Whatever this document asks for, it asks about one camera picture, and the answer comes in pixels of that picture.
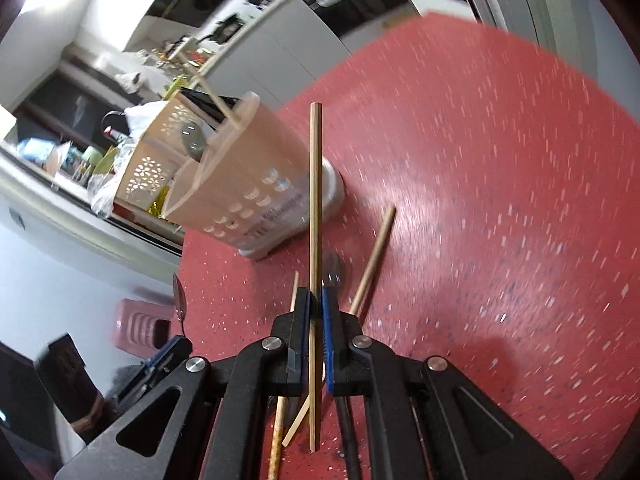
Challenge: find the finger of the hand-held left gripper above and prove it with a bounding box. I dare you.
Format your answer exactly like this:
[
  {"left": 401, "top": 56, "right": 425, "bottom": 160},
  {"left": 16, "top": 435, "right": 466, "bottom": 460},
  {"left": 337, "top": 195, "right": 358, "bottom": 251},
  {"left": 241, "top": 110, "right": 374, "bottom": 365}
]
[{"left": 116, "top": 335, "right": 194, "bottom": 411}]

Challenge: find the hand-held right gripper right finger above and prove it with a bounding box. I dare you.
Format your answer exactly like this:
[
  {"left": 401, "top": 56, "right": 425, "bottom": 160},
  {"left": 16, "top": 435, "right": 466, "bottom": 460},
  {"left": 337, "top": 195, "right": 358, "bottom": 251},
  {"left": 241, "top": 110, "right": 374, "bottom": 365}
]
[{"left": 321, "top": 285, "right": 573, "bottom": 480}]

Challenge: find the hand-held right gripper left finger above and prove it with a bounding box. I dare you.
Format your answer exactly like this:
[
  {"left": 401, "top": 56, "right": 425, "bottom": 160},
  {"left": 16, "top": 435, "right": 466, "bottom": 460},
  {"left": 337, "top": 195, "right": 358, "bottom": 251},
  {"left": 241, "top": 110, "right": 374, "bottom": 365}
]
[{"left": 54, "top": 286, "right": 312, "bottom": 480}]

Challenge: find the wooden chopstick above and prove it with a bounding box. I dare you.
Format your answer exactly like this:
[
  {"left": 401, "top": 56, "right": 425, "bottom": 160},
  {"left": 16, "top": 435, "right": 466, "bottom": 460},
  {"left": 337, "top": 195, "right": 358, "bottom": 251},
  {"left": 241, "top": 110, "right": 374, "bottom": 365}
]
[
  {"left": 282, "top": 394, "right": 312, "bottom": 447},
  {"left": 309, "top": 102, "right": 324, "bottom": 454},
  {"left": 349, "top": 204, "right": 397, "bottom": 317},
  {"left": 268, "top": 271, "right": 300, "bottom": 480},
  {"left": 192, "top": 72, "right": 242, "bottom": 127}
]

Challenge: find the black utensil handle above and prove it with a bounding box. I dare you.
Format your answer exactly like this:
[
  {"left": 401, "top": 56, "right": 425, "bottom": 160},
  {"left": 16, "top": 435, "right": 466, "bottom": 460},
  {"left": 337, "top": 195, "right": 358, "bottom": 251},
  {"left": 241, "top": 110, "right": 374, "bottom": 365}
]
[{"left": 335, "top": 394, "right": 362, "bottom": 480}]

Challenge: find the beige utensil holder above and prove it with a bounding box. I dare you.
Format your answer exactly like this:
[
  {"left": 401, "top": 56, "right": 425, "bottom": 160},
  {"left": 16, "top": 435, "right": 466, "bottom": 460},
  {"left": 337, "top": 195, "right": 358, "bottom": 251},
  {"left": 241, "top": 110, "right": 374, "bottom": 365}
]
[{"left": 162, "top": 91, "right": 346, "bottom": 261}]

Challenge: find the black utensil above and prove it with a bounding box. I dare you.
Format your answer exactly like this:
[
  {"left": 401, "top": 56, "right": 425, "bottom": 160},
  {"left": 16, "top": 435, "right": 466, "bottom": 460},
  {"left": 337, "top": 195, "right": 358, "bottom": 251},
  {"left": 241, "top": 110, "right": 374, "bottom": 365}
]
[{"left": 177, "top": 87, "right": 237, "bottom": 127}]

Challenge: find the pink plastic stool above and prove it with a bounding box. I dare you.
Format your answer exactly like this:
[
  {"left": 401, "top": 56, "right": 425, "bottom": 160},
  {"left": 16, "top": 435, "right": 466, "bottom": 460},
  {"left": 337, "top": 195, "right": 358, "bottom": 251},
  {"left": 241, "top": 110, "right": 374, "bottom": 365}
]
[{"left": 114, "top": 297, "right": 173, "bottom": 361}]

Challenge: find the yellow bottle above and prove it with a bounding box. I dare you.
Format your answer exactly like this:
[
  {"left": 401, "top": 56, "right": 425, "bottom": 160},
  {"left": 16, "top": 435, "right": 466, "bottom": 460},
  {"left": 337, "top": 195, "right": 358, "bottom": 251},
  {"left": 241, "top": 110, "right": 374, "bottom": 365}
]
[{"left": 145, "top": 187, "right": 174, "bottom": 219}]

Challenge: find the clear plastic bag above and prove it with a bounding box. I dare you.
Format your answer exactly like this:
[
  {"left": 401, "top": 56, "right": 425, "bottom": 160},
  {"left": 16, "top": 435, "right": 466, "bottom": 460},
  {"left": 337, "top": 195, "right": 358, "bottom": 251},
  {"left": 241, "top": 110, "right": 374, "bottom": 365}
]
[{"left": 89, "top": 150, "right": 128, "bottom": 219}]

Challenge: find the white perforated basket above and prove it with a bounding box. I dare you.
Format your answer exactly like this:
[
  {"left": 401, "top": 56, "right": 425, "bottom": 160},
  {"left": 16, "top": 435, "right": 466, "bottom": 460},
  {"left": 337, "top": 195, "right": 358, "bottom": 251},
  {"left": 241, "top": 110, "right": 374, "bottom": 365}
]
[{"left": 114, "top": 97, "right": 202, "bottom": 212}]

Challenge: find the built-in oven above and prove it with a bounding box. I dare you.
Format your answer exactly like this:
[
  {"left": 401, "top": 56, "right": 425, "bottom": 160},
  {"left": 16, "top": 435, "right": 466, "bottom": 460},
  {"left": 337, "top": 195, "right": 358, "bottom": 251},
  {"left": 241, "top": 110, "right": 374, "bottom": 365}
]
[{"left": 295, "top": 0, "right": 426, "bottom": 56}]

